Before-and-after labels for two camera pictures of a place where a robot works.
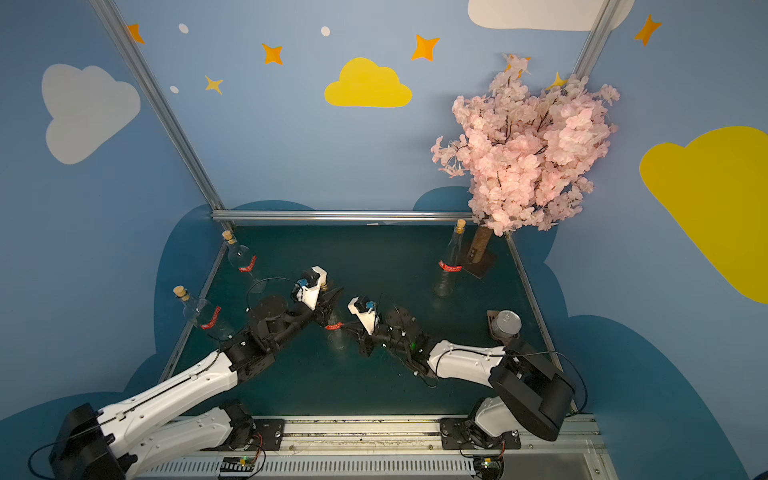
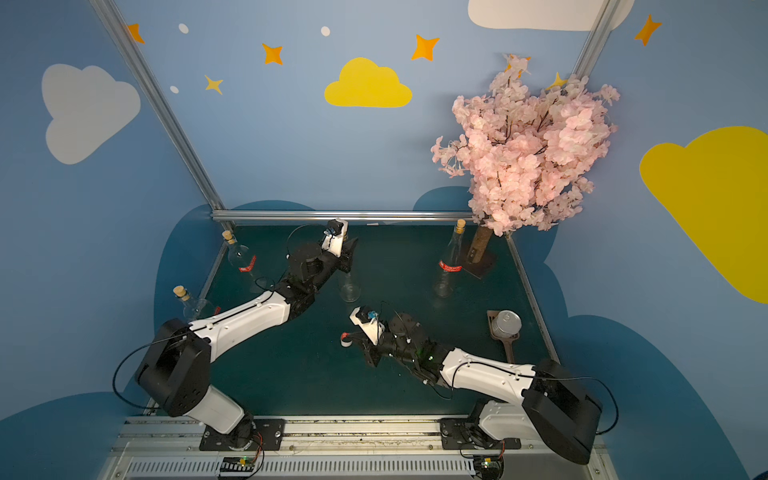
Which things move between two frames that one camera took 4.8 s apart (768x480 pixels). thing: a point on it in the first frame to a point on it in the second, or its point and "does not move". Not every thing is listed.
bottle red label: (449, 268) does not move
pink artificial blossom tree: (530, 151) does not move
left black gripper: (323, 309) to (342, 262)
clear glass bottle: (444, 287) does not move
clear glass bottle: (337, 338) to (350, 292)
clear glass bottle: (205, 314) does not move
